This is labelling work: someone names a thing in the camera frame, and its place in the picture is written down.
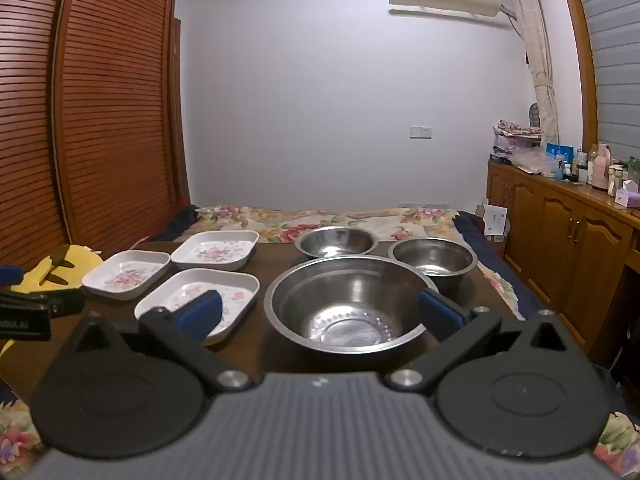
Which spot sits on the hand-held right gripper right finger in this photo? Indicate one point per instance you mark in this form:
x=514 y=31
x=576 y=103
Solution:
x=441 y=311

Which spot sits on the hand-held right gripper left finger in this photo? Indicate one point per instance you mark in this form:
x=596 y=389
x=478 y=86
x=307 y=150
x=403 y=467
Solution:
x=200 y=314

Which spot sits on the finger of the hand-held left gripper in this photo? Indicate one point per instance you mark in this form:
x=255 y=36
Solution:
x=10 y=276
x=42 y=304

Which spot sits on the deep small steel bowl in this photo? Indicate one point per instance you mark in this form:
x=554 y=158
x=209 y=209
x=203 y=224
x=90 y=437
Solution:
x=432 y=257

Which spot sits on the large steel bowl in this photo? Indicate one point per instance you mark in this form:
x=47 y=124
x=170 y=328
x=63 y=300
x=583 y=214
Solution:
x=345 y=305

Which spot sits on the shallow steel bowl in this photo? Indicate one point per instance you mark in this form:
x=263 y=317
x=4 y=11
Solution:
x=335 y=242

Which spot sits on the yellow plush toy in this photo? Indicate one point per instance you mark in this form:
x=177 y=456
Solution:
x=75 y=265

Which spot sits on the navy cloth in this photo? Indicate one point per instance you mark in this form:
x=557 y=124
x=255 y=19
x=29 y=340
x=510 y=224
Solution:
x=480 y=245

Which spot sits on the white paper bag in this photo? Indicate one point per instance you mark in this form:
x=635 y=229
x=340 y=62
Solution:
x=495 y=220

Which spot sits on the wooden cabinet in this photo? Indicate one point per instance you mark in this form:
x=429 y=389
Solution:
x=565 y=240

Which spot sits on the clear plastic bag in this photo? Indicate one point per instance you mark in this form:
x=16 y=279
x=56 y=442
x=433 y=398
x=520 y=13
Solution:
x=532 y=162

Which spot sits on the clear plastic storage box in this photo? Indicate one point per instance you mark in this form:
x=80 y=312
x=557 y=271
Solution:
x=515 y=142

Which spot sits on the wooden louvered wardrobe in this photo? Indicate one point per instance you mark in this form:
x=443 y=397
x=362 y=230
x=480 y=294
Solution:
x=100 y=110

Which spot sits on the pile of folded cloths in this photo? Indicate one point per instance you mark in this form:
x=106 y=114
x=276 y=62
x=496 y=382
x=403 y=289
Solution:
x=517 y=127

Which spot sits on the blue box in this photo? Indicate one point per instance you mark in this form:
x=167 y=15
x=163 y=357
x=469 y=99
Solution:
x=560 y=151

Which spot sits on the pink bottle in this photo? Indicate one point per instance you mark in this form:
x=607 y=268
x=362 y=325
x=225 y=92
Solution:
x=601 y=170

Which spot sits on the white bottle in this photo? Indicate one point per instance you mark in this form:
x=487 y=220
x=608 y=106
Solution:
x=615 y=182

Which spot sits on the small grey fan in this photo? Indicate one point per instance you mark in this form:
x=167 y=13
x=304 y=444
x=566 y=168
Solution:
x=535 y=115

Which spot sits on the pink tissue box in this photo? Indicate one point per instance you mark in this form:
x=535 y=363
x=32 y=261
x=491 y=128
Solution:
x=629 y=196

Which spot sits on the green bottle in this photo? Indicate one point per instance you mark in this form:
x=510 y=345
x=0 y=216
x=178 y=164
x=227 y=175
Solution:
x=634 y=167

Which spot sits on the cream curtain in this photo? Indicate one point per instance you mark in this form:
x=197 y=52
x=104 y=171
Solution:
x=537 y=60

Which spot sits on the grey window blind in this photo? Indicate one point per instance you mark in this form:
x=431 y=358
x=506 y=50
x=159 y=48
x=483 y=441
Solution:
x=615 y=50

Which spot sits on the white wall switch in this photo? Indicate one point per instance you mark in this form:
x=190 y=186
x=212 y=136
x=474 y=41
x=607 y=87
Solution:
x=421 y=132

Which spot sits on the wooden window frame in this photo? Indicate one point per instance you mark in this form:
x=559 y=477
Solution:
x=580 y=60

